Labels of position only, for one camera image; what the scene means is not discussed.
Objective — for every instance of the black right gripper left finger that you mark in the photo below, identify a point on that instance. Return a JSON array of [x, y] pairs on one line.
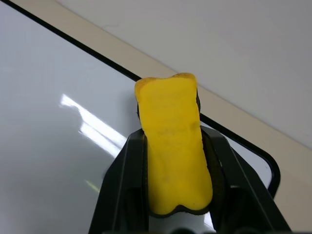
[[122, 185]]

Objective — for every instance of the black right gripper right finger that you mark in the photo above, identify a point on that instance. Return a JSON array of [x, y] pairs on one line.
[[246, 195]]

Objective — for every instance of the yellow whiteboard eraser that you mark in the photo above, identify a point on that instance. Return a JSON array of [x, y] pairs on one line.
[[174, 143]]

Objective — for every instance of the black-framed whiteboard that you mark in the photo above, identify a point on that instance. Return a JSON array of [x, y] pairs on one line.
[[61, 122]]

